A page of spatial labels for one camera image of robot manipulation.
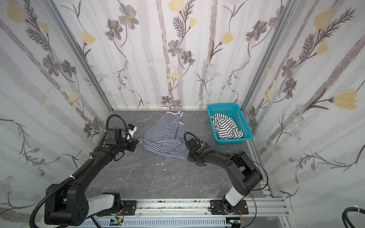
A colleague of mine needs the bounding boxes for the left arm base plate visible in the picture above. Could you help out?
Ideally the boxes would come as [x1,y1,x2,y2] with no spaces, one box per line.
[116,199,137,216]

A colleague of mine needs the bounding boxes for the aluminium corner post left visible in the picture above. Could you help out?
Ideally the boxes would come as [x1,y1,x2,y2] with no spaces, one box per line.
[42,0,114,113]

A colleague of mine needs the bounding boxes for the white slotted cable duct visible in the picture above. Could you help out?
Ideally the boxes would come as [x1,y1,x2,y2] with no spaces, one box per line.
[95,217,231,228]

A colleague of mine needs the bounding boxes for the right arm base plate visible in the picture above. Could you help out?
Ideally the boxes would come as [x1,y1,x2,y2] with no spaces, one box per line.
[208,199,249,215]

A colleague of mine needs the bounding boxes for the teal plastic basket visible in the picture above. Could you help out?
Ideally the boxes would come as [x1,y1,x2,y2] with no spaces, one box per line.
[207,103,253,144]

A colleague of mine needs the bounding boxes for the black corrugated hose right corner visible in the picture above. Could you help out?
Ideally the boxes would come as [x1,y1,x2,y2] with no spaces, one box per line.
[341,206,365,228]

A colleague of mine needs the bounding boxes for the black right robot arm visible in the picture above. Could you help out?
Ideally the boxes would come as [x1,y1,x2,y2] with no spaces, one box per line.
[183,132,264,215]

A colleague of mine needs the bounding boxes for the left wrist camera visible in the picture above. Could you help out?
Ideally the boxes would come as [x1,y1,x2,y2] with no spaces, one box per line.
[127,124,137,138]

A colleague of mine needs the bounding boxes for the aluminium corner post right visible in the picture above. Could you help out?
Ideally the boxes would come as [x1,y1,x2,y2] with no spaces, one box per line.
[241,0,299,111]

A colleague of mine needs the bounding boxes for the blue white striped tank top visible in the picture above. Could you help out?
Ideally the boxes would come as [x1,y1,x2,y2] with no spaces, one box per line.
[138,112,189,160]

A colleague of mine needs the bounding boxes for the green circuit board right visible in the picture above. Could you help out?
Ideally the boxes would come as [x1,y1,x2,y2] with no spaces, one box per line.
[227,219,241,228]

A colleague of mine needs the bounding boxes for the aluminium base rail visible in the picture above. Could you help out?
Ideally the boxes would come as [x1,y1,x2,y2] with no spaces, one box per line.
[118,197,290,219]

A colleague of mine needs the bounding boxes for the green circuit board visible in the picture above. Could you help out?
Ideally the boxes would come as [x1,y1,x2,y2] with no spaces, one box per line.
[109,218,123,226]
[227,219,241,228]

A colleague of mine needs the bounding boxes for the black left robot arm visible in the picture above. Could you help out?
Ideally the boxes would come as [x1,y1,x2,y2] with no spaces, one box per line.
[29,115,138,228]

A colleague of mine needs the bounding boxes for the green circuit board left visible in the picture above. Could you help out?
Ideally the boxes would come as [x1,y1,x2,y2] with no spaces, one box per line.
[109,218,123,226]

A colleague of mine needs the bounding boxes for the black white striped tank top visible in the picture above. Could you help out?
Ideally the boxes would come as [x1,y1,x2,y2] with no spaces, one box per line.
[211,114,244,140]

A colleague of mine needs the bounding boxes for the aluminium corner post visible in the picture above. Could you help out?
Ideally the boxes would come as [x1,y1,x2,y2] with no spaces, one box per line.
[42,0,114,113]
[241,0,299,111]

